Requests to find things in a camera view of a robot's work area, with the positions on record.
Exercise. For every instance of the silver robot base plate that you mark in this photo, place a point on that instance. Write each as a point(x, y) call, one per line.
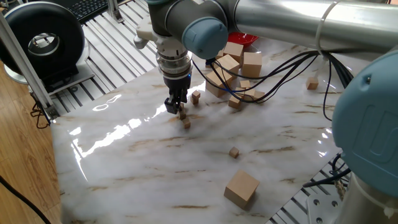
point(323, 211)

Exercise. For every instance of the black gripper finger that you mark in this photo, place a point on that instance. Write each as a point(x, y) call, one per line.
point(182, 99)
point(172, 104)

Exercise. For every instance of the white plastic wrist bracket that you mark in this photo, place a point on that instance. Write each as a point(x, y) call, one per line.
point(164, 40)

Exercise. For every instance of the medium wooden cube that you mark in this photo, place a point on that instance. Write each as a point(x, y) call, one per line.
point(249, 94)
point(312, 83)
point(234, 102)
point(245, 84)
point(259, 94)
point(238, 91)

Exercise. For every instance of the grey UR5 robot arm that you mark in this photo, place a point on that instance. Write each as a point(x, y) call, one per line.
point(280, 21)

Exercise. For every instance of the silver wrist adapter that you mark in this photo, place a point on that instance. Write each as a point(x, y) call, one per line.
point(174, 63)

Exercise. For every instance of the red glossy bowl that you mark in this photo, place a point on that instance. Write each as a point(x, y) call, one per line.
point(242, 38)

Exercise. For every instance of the aluminium frame post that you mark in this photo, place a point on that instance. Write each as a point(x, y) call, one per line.
point(21, 62)

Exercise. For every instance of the white lamp base plate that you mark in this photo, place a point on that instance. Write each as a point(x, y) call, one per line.
point(84, 74)

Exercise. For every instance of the aluminium corner bracket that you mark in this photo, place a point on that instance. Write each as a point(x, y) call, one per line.
point(115, 14)

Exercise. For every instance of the white marble pattern sheet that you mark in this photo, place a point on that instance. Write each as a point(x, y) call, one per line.
point(155, 155)

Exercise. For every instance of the black computer keyboard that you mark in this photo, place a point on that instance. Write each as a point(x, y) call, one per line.
point(87, 9)

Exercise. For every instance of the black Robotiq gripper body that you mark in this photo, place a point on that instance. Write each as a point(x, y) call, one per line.
point(177, 84)

